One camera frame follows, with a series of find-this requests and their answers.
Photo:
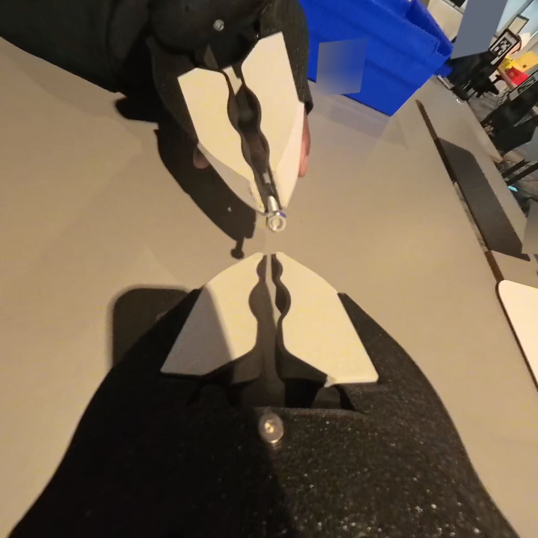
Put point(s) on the person's left hand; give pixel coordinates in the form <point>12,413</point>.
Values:
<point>304,147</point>

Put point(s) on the black white tag sign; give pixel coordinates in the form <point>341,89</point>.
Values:
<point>504,42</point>

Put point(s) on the person's left forearm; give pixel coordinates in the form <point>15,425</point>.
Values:
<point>63,38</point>

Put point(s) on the black table mat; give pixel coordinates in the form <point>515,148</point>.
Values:
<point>483,197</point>

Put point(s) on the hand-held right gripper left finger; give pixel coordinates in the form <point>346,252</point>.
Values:
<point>210,328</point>

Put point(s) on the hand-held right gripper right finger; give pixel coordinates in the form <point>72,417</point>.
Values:
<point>328,336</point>

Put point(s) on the white rounded board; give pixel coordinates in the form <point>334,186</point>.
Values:
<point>521,328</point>

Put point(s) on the silver hex nut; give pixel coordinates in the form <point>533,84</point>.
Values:
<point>276,222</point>

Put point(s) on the blue plastic bin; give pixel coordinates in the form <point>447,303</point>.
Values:
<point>378,50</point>

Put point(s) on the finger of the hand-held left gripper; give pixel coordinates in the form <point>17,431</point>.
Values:
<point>214,122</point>
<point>281,109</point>

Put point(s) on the yellow plastic crate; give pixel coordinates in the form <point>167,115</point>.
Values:
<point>519,69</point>

